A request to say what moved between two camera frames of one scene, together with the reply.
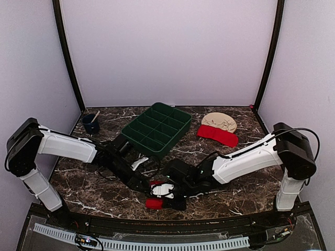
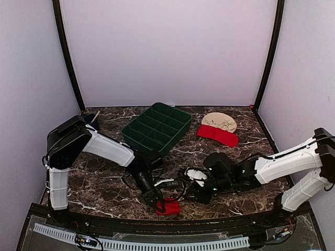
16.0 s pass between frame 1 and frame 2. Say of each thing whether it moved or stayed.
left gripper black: moved
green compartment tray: stayed
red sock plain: stayed
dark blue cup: stayed
